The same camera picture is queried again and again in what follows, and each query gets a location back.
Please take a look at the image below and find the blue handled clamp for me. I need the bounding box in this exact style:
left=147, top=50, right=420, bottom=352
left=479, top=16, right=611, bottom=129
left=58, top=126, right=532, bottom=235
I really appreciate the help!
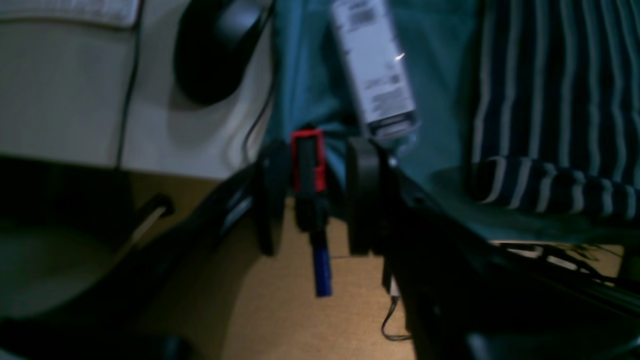
left=310, top=230, right=333, bottom=297

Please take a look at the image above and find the packaged tool blister pack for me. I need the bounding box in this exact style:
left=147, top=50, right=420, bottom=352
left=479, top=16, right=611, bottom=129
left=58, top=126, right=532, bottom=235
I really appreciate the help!
left=329, top=0, right=419, bottom=141

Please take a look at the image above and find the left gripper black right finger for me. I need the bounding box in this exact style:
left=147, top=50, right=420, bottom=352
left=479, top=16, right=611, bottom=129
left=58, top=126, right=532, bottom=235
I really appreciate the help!
left=346, top=137, right=640, bottom=360

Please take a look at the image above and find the teal table cloth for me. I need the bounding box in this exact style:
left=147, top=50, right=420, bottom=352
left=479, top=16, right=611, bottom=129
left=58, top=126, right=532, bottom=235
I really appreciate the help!
left=386, top=0, right=639, bottom=244

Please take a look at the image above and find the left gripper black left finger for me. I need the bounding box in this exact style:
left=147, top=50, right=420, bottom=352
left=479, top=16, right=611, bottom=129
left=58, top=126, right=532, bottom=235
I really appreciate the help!
left=1, top=140, right=292, bottom=360

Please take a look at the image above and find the navy white striped t-shirt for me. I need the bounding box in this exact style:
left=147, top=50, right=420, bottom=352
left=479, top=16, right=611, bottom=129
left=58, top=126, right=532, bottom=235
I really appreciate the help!
left=470, top=0, right=640, bottom=224

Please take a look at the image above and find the black computer mouse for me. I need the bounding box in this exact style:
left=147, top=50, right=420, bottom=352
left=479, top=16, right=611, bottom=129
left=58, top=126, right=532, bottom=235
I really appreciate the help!
left=173, top=0, right=275, bottom=106

